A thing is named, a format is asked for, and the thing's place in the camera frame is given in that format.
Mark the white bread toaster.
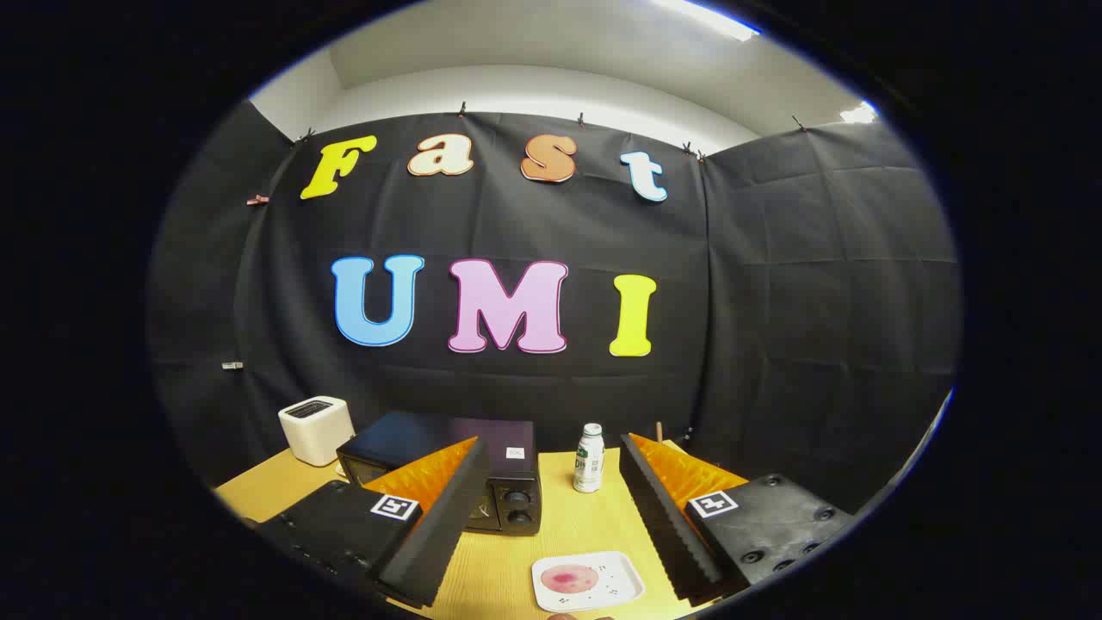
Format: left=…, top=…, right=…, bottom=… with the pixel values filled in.
left=278, top=396, right=356, bottom=468

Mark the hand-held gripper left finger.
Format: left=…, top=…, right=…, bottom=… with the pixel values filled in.
left=256, top=436, right=490, bottom=609

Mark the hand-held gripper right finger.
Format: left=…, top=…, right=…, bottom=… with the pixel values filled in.
left=619, top=433, right=855, bottom=604

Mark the black toaster oven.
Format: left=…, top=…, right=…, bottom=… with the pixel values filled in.
left=336, top=411, right=543, bottom=536

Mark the white square plate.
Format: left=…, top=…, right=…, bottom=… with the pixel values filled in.
left=531, top=551, right=646, bottom=613

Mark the pink ham slice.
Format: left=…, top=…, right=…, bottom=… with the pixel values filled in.
left=541, top=565, right=599, bottom=595

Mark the black backdrop cloth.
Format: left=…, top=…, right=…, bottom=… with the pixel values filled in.
left=148, top=99, right=961, bottom=518

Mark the white drink bottle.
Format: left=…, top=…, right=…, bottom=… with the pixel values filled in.
left=573, top=423, right=606, bottom=493

